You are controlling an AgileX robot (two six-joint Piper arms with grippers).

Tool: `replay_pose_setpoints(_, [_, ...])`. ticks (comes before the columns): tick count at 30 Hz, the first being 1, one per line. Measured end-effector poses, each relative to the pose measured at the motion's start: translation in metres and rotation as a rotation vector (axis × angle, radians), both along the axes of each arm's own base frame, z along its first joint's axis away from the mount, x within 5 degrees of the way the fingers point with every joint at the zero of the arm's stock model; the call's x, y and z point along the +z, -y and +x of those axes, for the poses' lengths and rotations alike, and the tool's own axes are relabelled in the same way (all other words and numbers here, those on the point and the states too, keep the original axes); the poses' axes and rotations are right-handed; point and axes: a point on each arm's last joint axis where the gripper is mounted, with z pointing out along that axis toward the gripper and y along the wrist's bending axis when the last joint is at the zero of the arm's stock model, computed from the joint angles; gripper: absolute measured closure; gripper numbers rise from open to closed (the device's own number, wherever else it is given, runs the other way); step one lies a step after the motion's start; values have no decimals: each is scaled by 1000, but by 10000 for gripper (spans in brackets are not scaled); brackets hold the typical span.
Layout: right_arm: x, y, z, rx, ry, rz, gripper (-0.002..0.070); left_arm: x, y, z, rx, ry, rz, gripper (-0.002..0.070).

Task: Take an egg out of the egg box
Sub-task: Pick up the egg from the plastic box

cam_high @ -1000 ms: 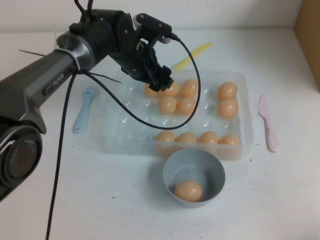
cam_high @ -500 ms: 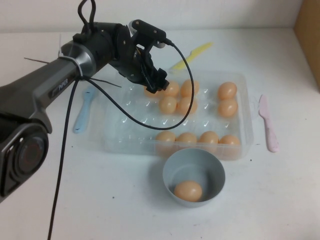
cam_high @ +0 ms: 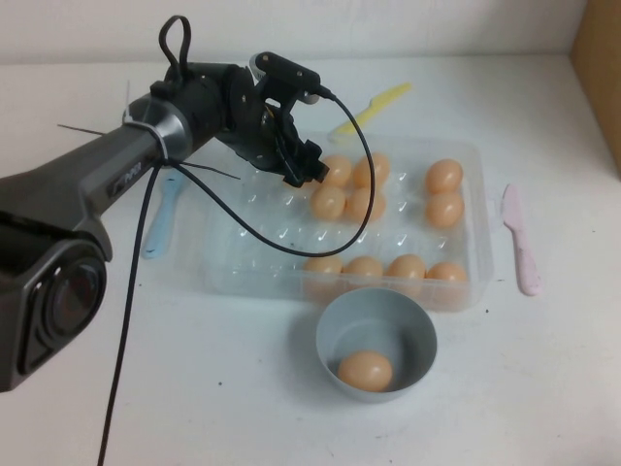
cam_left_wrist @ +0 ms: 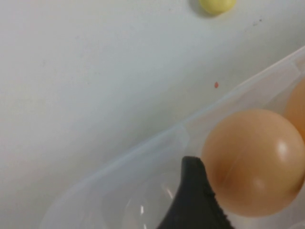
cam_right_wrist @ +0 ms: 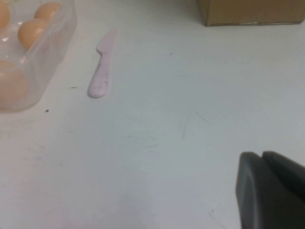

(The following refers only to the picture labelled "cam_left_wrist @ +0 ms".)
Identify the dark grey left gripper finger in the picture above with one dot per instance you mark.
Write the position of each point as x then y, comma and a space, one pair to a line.
190, 202

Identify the tan plastic egg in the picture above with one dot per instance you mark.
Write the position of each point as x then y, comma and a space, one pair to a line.
255, 162
296, 107

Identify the transparent plastic egg box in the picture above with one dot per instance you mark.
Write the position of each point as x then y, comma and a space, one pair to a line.
147, 167

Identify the pale yellow round object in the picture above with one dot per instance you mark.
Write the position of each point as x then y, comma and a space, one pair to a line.
216, 6

